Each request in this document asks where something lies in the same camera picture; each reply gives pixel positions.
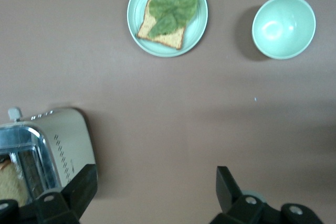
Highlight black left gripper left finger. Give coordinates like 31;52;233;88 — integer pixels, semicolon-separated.
34;163;98;224

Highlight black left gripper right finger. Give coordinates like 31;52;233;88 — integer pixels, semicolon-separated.
209;166;325;224

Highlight silver toaster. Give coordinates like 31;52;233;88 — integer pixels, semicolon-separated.
0;106;99;206

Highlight dark toast slice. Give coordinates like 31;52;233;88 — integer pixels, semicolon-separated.
0;159;29;206

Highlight pale green plate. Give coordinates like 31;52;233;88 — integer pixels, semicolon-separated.
127;0;209;58

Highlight brown bread slice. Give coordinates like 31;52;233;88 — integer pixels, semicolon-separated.
136;0;187;50

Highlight pale green bowl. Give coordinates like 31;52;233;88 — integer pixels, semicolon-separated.
251;0;317;60

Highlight green lettuce leaf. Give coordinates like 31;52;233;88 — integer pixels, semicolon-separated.
147;0;199;38

